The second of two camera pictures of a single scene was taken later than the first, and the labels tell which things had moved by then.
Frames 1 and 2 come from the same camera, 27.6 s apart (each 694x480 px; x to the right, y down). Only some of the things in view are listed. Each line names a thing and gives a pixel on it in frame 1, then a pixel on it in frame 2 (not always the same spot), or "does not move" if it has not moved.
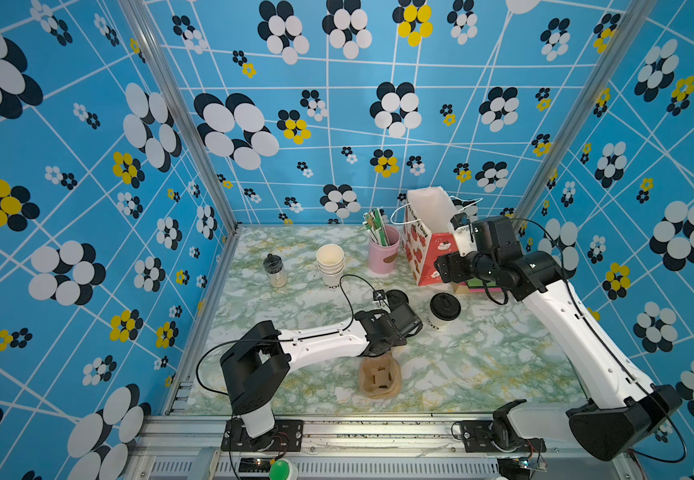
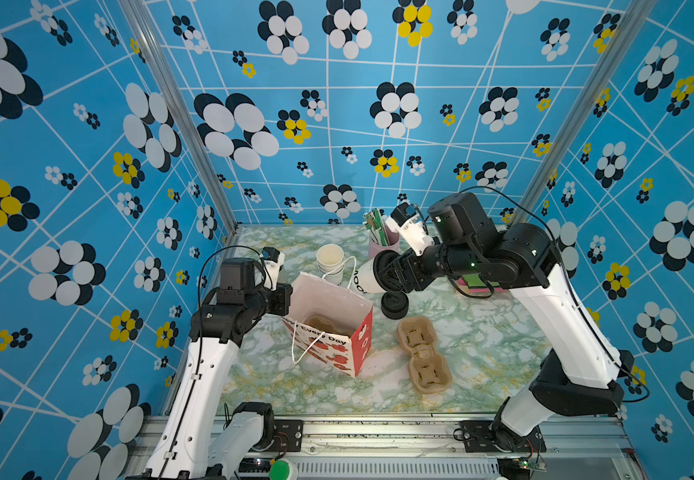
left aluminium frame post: x=184 y=103 does not move
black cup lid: x=445 y=306 -> x=387 y=270
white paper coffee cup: x=438 y=325 -> x=365 y=280
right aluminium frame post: x=631 y=22 does not move
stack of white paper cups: x=330 y=260 does not move
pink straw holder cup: x=383 y=259 does not move
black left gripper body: x=399 y=341 -> x=277 y=299
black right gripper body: x=463 y=269 -> x=423 y=271
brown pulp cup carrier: x=380 y=376 -> x=429 y=370
